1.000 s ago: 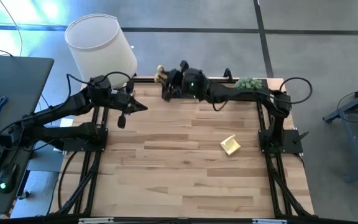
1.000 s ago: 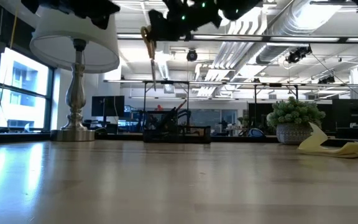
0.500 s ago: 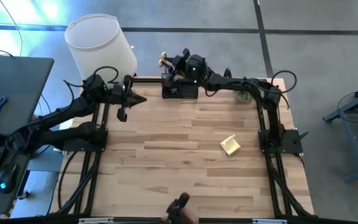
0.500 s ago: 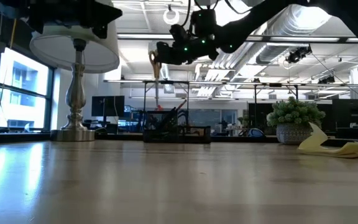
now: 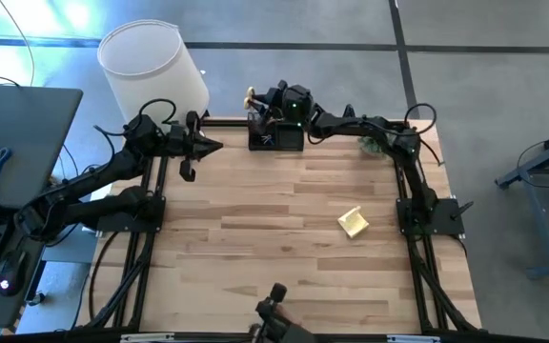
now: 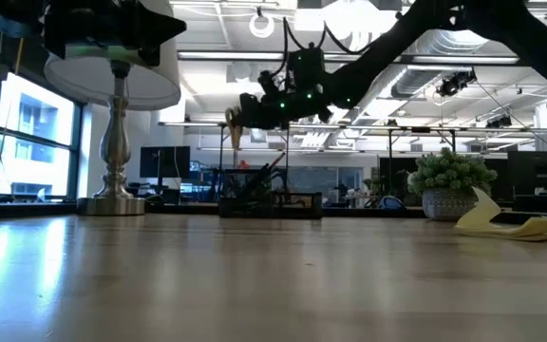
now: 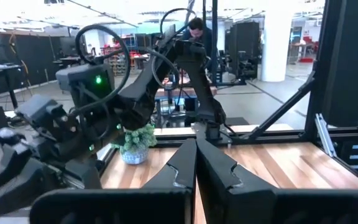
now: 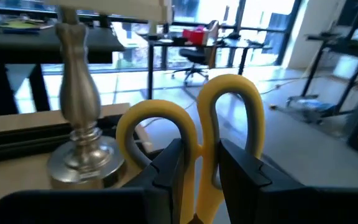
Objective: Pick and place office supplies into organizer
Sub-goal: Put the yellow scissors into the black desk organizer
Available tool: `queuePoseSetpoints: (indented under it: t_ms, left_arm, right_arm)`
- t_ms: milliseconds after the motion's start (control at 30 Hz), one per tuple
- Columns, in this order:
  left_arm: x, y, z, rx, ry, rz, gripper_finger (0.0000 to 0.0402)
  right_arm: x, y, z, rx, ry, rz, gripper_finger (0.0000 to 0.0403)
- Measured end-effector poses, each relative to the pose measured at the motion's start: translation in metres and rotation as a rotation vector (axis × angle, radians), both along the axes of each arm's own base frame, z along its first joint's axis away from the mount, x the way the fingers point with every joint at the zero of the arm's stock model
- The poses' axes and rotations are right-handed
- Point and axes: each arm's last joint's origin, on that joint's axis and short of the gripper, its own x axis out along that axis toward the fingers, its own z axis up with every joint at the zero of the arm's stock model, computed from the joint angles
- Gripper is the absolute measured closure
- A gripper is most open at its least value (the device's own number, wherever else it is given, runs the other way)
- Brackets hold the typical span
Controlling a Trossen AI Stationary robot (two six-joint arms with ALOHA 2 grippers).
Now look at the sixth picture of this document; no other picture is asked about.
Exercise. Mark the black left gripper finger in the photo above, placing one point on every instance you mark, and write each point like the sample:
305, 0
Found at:
157, 28
151, 56

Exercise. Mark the orange pencil with red eraser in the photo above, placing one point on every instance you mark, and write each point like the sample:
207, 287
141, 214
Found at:
277, 159

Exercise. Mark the black marker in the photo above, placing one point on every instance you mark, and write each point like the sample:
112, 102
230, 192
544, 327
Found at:
259, 178

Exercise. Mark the black mesh desk organizer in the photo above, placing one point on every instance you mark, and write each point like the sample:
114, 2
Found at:
292, 206

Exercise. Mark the yellow sticky note pad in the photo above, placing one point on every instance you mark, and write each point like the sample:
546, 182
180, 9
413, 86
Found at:
484, 218

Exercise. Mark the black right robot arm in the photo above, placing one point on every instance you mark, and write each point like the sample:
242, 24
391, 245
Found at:
397, 43

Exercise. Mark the white shade silver table lamp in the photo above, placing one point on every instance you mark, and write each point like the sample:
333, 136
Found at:
116, 142

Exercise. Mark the black computer monitor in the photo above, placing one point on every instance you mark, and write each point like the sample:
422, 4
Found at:
165, 161

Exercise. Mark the dark framed window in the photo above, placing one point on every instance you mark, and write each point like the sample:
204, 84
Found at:
76, 152

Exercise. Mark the blue round object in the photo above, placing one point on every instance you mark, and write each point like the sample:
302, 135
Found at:
391, 203

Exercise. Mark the green plant in patterned pot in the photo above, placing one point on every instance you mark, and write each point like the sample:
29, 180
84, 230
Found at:
449, 173

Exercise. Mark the large dark monitor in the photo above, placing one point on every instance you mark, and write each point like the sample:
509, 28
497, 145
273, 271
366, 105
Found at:
537, 171

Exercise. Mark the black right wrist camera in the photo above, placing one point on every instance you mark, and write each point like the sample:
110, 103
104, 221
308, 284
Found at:
269, 84

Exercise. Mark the black metal table frame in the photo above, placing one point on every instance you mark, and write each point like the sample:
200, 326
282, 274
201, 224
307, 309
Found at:
221, 152
390, 157

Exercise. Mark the black ceiling rig camera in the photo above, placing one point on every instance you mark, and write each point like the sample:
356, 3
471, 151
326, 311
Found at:
454, 84

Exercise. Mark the small black rig camera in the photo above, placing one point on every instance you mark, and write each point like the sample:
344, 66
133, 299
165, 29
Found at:
499, 122

